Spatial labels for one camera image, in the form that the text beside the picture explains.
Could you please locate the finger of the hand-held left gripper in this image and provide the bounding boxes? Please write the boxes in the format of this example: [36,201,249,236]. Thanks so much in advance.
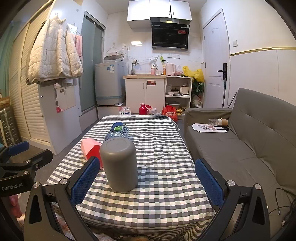
[0,149,54,172]
[3,141,30,157]

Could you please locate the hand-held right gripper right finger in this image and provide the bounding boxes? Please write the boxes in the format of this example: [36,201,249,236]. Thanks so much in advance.
[195,159,271,241]

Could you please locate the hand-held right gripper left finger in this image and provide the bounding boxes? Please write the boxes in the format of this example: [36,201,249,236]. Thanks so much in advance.
[23,156,101,241]

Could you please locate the grey cup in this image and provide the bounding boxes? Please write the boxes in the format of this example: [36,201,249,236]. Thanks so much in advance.
[99,138,139,193]

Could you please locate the person's left hand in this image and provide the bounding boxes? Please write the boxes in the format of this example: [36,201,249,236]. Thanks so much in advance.
[9,194,24,219]

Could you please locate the pink box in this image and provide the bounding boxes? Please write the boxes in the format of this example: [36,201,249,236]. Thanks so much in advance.
[81,138,104,168]

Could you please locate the grey sofa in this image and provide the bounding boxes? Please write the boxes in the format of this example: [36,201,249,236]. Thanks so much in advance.
[184,88,296,239]

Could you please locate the louvered wardrobe doors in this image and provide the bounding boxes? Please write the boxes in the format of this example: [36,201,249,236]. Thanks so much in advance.
[8,5,59,147]

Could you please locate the checkered tablecloth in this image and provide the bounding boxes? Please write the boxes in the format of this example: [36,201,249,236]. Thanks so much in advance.
[43,115,217,240]

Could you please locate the printed paper sheet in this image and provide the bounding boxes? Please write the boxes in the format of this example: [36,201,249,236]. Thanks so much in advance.
[191,123,228,134]

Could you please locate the blue label water bottle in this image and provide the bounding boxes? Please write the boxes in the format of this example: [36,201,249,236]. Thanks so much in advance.
[103,122,130,142]

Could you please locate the red shopping bag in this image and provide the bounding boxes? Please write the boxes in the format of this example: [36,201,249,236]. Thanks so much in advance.
[162,105,179,121]

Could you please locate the white open shelf unit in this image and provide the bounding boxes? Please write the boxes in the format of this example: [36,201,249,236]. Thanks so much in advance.
[165,76,193,114]

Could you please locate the green plant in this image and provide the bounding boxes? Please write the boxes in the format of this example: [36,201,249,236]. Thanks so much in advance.
[192,77,204,98]

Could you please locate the grey washing machine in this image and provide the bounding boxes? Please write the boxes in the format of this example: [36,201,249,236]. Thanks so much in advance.
[95,61,125,106]

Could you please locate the white sink cabinet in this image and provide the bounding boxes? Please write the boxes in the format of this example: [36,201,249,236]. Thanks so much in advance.
[123,74,167,114]

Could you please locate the white puffer jacket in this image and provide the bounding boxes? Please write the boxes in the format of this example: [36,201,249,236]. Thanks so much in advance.
[25,14,84,84]

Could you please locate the frosted glass door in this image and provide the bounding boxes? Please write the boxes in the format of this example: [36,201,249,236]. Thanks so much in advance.
[77,10,106,117]

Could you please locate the yellow plastic bag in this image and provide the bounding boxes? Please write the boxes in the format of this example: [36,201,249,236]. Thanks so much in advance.
[183,66,205,82]

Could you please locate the pink towel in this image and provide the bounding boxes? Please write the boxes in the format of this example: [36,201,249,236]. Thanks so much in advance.
[74,35,83,57]

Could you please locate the white door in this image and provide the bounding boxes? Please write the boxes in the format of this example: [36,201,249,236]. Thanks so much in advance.
[202,8,231,109]

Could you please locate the black range hood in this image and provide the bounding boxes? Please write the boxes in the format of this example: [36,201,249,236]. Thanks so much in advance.
[150,17,191,50]

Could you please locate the black cable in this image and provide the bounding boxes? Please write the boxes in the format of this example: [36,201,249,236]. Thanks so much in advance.
[268,187,296,227]

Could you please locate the black door handle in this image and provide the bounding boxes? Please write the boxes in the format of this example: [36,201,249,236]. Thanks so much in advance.
[218,62,228,80]

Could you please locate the wire clothes hanger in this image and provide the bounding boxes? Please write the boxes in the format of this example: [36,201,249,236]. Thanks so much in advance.
[106,43,123,55]

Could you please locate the white wall cabinets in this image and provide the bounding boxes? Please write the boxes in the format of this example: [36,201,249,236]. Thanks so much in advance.
[127,0,192,29]

